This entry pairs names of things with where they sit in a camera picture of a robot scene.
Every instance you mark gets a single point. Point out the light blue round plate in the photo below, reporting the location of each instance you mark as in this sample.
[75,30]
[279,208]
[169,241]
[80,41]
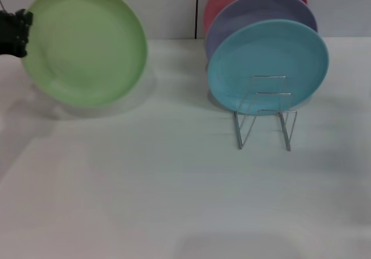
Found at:
[261,53]

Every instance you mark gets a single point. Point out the purple round plate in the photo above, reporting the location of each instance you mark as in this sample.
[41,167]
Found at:
[255,10]

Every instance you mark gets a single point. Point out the green round plate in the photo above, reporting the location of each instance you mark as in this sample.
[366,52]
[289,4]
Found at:
[87,47]

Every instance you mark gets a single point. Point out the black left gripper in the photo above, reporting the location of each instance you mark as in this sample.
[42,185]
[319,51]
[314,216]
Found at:
[8,34]

